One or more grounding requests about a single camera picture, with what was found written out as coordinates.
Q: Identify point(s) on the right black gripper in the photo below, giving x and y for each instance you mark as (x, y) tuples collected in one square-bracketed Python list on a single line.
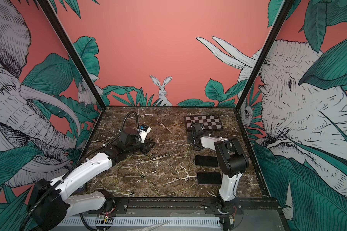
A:
[(190, 136)]

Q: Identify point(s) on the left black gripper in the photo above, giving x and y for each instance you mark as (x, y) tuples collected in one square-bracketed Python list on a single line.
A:
[(146, 147)]

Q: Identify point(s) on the black smartphone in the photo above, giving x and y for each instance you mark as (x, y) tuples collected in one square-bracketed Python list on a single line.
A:
[(206, 161)]

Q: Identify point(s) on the pink edged smartphone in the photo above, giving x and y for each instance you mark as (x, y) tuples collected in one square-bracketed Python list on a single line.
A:
[(209, 178)]

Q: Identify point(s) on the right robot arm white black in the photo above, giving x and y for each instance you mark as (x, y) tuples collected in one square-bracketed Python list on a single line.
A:
[(231, 159)]

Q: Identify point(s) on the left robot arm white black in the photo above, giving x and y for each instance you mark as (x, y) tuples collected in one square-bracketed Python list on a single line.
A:
[(51, 201)]

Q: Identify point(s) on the black white chessboard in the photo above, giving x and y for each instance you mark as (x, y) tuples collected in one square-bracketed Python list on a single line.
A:
[(209, 122)]

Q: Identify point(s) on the white vented strip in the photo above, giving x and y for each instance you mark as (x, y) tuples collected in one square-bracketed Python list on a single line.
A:
[(205, 222)]

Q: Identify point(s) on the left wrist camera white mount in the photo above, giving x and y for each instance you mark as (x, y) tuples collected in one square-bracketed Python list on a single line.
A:
[(143, 131)]

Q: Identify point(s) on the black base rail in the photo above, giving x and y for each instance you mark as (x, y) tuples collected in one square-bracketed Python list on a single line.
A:
[(210, 205)]

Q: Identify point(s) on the right black corner post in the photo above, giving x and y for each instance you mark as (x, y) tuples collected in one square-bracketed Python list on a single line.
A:
[(282, 14)]

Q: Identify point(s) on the black corner post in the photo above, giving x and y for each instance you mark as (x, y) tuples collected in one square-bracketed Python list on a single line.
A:
[(282, 14), (50, 14)]

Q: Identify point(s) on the left black corner post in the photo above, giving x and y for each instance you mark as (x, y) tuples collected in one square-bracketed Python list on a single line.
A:
[(50, 14)]

